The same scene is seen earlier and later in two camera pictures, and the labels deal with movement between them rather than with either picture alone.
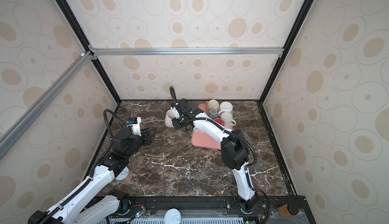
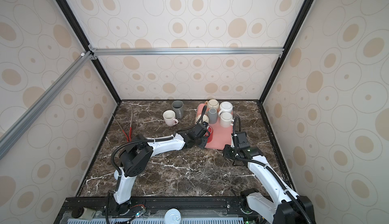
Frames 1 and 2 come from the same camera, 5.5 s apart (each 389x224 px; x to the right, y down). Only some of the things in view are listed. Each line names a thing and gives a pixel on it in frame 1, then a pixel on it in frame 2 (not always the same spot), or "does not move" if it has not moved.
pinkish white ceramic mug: x=169 y=116 does not move
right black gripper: x=176 y=125 → x=226 y=151
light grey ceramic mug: x=213 y=113 does not move
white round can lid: x=173 y=216 does not move
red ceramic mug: x=219 y=121 → x=209 y=134
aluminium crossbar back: x=185 y=51 does not move
